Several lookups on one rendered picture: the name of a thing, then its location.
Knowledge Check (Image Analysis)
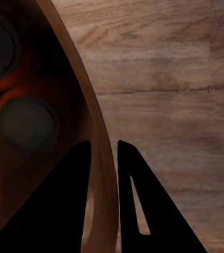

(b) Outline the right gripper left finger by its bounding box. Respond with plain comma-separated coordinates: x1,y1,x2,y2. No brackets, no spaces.
0,140,91,253

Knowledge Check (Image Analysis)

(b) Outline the trash can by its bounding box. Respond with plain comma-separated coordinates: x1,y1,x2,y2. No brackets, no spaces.
0,0,119,253

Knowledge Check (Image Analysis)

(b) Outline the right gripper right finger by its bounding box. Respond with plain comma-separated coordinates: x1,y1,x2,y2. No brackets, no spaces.
118,140,207,253

